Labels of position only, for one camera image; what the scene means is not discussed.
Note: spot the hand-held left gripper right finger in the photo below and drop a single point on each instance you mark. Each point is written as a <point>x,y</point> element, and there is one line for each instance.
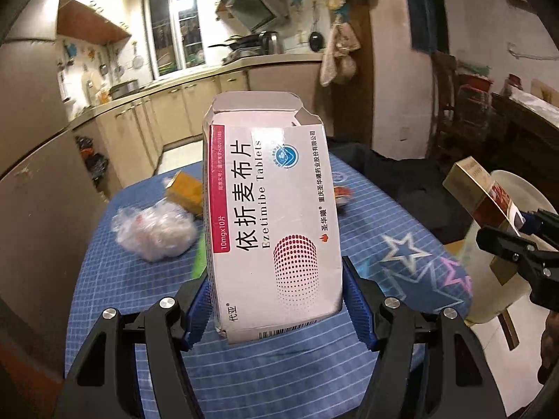
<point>360,314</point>

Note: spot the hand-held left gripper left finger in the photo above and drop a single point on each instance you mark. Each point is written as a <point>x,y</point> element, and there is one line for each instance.
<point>196,314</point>

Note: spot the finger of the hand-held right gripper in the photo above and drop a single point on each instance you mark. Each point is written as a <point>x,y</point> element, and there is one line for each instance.
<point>502,240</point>
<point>528,222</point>

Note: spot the brown and gold cigarette box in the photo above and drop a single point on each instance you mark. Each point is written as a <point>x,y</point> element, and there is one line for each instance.
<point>471,187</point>

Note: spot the orange cardboard box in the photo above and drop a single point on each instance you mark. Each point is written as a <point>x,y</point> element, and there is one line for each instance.
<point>187,192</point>

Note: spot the white and pink medicine box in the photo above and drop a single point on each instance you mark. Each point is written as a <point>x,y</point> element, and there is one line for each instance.
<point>270,209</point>

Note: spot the black trash bags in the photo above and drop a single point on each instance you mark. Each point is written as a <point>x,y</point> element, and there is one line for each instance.
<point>94,161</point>

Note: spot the person's right hand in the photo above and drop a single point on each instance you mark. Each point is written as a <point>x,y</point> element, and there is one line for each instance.
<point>551,349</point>

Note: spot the green wrapper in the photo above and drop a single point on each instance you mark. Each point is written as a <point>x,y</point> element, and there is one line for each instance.
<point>200,257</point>

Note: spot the blue grid tablecloth with stars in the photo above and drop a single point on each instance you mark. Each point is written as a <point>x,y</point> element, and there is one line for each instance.
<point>131,297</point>

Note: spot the clear crumpled plastic bag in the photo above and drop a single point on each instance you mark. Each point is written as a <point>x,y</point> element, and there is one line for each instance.
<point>153,231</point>

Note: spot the cluttered side table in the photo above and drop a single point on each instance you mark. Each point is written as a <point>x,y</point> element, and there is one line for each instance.
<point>515,122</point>

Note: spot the small red wrapper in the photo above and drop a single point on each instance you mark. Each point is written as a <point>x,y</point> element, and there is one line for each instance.
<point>343,195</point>

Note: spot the wooden chair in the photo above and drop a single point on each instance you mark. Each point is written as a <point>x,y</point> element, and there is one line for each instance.
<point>445,104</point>

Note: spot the grey refrigerator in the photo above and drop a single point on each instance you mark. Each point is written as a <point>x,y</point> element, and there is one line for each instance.
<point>35,209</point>

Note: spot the beige kitchen base cabinets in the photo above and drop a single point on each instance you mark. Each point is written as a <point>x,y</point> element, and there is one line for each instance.
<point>174,113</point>

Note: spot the dark curtain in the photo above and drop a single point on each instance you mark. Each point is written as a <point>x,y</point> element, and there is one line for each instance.
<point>430,8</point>

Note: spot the hanging beige cloth bags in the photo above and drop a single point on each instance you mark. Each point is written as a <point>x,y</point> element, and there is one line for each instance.
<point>340,52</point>

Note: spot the hanging strainer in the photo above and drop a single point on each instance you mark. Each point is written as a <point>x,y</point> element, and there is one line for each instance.
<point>137,61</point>

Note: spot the small black hanging pan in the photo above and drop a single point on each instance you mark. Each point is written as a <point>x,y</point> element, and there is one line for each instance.
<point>315,41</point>

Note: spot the black frying pan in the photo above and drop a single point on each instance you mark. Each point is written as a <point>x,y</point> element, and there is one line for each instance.
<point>240,43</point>

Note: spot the steel electric kettle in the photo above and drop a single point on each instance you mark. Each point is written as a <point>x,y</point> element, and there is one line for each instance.
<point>270,42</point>

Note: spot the kitchen window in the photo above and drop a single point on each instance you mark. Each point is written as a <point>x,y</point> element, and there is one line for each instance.
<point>174,26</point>

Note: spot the steel range hood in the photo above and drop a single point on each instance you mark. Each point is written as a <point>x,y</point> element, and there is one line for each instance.
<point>253,4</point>

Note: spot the wooden wall cabinet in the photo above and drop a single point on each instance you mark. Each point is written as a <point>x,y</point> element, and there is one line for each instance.
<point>87,22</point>

